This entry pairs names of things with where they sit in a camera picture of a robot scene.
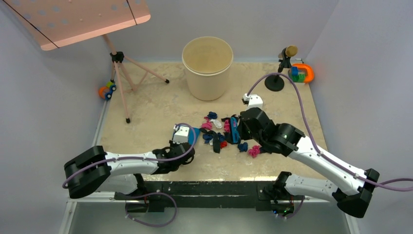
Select pink paper scrap right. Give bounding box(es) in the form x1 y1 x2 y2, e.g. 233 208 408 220
224 119 230 133

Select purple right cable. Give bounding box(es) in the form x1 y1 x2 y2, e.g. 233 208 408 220
246 72 413 220

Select black paper scrap by brush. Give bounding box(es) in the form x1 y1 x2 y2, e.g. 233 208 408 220
221 114 239 122

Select orange wheeled toy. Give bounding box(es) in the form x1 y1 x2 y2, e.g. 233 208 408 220
98 81 117 100

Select blue paper scrap front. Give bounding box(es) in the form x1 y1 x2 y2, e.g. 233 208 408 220
237 142 248 152

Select black paper scrap front right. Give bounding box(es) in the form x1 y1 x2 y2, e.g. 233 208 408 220
259 146 271 154

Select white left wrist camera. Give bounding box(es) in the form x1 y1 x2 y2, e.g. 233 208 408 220
172 125 190 144

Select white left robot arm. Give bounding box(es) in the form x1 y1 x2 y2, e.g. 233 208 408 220
62 142 195 199

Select pink paper scrap front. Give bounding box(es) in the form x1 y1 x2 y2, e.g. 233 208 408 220
248 145 261 158

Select pink paper scrap left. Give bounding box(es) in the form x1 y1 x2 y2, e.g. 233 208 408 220
201 117 212 130

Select blue hand brush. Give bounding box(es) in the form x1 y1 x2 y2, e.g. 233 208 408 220
229 117 241 144

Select blue scrap by bin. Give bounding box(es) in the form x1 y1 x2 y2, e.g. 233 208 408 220
206 112 218 119

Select orange colourful block toy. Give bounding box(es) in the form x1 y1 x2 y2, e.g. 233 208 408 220
288 63 315 83

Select black microphone stand toy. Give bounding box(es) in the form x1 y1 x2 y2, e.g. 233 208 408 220
264 45 298 92

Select pink paper scrap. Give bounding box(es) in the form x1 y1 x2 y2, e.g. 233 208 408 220
201 117 212 130
224 119 230 133
248 145 261 158

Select blue dustpan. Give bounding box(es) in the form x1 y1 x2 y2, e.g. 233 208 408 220
172 127 200 145

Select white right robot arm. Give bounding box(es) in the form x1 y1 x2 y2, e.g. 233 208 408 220
238 107 379 218

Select black paper scrap centre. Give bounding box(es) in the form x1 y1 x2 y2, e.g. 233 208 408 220
224 132 240 144

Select pink music stand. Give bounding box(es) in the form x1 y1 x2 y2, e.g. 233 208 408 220
2 0 169 123

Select beige round bin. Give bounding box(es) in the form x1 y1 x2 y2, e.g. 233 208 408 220
182 37 234 101

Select long black paper scrap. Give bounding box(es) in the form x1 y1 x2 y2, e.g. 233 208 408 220
200 128 221 154

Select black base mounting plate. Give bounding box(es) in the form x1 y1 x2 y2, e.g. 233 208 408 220
114 181 303 215

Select dark blue scrap front left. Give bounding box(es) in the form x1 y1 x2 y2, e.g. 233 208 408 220
203 134 214 145

